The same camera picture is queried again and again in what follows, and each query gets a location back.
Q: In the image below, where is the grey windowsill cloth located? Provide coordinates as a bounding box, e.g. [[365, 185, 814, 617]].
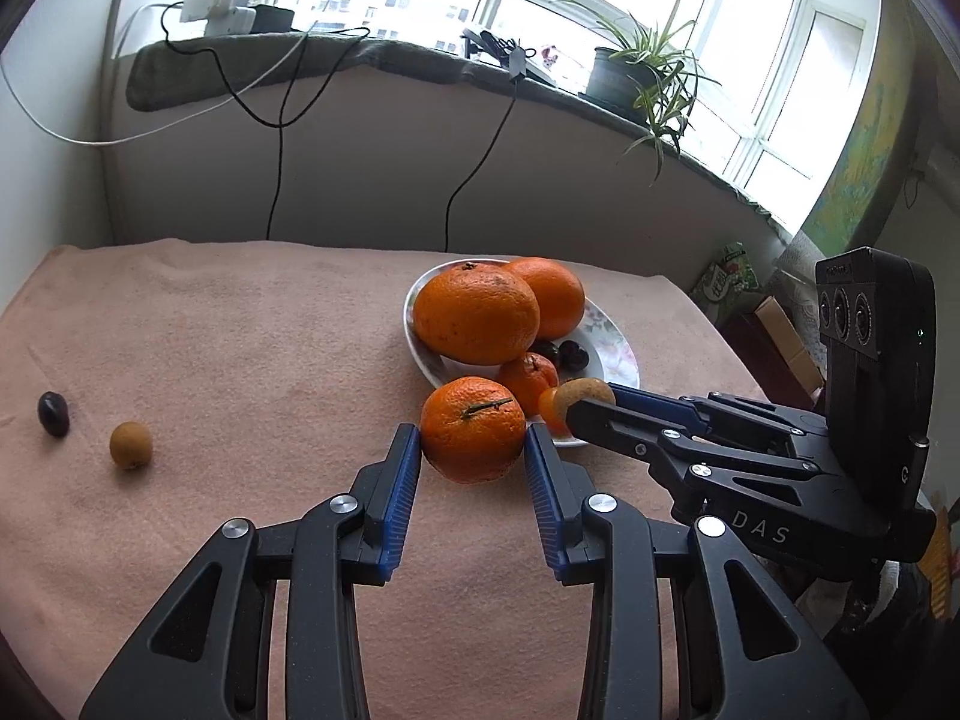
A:
[[125, 30, 788, 241]]

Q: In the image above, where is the green snack bag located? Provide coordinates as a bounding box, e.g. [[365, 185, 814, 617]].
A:
[[688, 242, 760, 308]]

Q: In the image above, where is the white floral plate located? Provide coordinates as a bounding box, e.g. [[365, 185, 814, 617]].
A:
[[403, 259, 641, 449]]

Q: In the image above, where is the tiny orange kumquat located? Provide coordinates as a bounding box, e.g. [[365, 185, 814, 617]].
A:
[[538, 387, 572, 440]]

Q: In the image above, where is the smooth round orange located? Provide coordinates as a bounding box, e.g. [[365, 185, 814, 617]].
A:
[[501, 257, 586, 341]]

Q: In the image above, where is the grey lace cloth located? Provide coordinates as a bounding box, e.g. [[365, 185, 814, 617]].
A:
[[776, 232, 826, 331]]

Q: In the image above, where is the pink blanket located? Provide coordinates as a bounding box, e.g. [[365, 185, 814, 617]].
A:
[[0, 238, 773, 720]]

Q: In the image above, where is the wall poster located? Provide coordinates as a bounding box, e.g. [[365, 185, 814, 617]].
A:
[[799, 52, 923, 256]]

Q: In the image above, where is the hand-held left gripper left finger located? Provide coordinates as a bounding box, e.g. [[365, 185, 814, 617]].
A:
[[79, 424, 422, 720]]

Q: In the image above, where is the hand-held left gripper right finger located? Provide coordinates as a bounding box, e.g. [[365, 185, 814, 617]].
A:
[[523, 424, 871, 720]]

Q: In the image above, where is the potted spider plant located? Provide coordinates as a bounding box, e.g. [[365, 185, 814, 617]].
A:
[[555, 0, 721, 181]]

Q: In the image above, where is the black clip gadget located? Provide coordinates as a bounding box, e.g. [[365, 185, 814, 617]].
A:
[[461, 28, 511, 61]]

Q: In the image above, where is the large orange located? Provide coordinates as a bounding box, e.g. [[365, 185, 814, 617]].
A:
[[413, 261, 541, 366]]

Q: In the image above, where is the cardboard box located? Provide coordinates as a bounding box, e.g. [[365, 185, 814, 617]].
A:
[[754, 296, 826, 391]]

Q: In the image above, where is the medium orange mandarin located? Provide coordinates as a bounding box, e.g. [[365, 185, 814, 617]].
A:
[[420, 376, 527, 485]]

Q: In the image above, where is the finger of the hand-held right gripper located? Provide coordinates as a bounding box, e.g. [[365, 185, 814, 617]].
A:
[[607, 382, 827, 452], [566, 397, 820, 520]]

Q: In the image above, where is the person's right forearm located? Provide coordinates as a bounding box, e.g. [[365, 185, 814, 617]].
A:
[[795, 559, 960, 698]]

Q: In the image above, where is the white cable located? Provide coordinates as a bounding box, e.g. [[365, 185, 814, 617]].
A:
[[0, 1, 310, 147]]

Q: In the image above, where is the white power strip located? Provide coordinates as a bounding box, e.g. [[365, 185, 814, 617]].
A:
[[180, 0, 260, 37]]

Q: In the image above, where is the black cable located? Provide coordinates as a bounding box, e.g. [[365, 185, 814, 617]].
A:
[[161, 11, 373, 241], [444, 75, 520, 252]]

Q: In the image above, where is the small tangerine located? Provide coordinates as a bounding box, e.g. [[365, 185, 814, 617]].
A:
[[497, 352, 560, 419]]

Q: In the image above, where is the brown longan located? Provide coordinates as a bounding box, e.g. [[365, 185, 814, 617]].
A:
[[109, 421, 154, 472], [553, 378, 616, 413]]

